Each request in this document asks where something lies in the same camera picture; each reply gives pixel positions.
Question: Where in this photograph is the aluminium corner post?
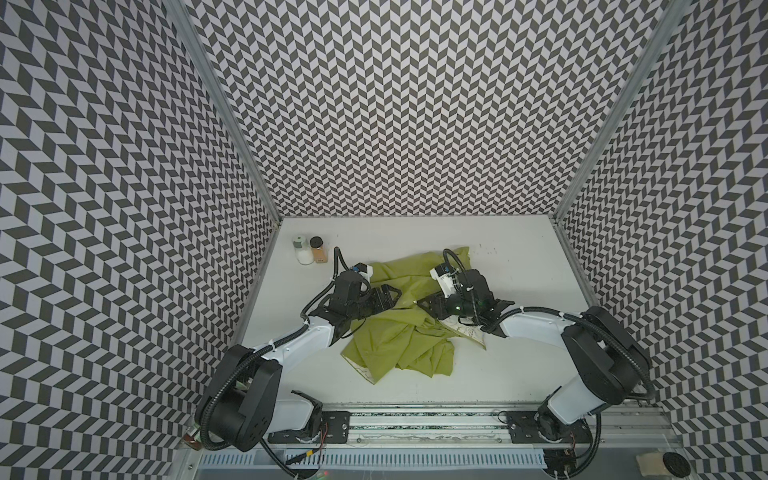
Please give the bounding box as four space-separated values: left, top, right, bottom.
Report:
551 1 691 225
163 0 282 224

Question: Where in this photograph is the white spice jar green lid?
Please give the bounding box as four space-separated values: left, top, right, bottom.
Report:
292 235 314 266

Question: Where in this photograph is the aluminium left corner post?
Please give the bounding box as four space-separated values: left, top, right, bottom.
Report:
163 0 282 224

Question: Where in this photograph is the brown sauce bottle green label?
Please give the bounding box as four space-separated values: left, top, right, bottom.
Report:
182 433 203 451

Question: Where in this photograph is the black round puck on sponge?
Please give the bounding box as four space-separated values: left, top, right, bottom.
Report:
636 451 693 479

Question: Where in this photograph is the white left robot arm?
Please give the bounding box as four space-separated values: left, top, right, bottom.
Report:
194 247 402 451

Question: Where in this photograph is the green and cream printed jacket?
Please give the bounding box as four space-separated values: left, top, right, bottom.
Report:
342 251 486 384

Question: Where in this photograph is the orange spice jar black lid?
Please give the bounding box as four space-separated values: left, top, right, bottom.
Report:
309 236 328 264

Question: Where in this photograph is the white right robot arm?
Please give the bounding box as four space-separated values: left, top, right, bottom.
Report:
417 264 656 443

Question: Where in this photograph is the metal base rail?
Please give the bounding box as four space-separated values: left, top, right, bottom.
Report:
324 403 682 451

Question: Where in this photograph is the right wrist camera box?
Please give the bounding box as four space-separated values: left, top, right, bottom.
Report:
430 264 457 298

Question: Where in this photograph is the aluminium right corner post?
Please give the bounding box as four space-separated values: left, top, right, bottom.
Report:
551 1 691 225

